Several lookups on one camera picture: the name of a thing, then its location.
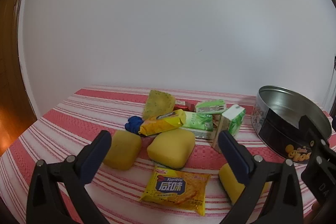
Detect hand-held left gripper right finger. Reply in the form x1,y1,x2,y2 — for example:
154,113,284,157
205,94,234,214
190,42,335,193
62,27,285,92
217,130,303,224

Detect blue cloth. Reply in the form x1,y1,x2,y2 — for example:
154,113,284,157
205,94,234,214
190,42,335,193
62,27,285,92
125,116,143,135

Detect round metal tin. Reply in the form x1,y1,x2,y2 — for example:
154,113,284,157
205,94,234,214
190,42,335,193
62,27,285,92
251,86,332,165

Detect red candy packet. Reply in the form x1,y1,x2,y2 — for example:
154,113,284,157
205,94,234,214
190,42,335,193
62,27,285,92
173,100,196,112

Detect wooden door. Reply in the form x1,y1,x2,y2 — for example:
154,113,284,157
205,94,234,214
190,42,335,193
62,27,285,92
0,0,40,157

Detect pink floral tissue pack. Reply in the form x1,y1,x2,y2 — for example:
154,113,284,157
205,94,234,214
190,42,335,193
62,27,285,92
211,114,224,154

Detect yellow sponge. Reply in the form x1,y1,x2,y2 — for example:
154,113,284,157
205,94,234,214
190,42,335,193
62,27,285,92
147,130,195,169
219,163,271,205
102,130,142,170

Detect green tissue pack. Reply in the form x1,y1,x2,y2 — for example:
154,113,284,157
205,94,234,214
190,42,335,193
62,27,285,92
220,105,246,139
181,112,214,140
196,99,227,115

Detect yellow-green scouring pad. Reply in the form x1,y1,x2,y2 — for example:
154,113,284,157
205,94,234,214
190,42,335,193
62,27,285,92
142,90,176,119

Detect yellow cracker packet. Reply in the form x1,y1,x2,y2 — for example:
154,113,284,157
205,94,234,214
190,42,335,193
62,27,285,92
139,166,212,216
139,109,187,136

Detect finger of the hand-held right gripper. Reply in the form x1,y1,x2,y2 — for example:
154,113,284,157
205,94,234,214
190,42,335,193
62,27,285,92
299,114,331,161

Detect pink striped cloth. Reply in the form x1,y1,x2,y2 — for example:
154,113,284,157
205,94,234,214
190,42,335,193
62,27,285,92
0,85,336,224

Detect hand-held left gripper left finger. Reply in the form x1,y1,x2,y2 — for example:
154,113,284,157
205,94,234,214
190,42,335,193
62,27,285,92
26,130,112,224

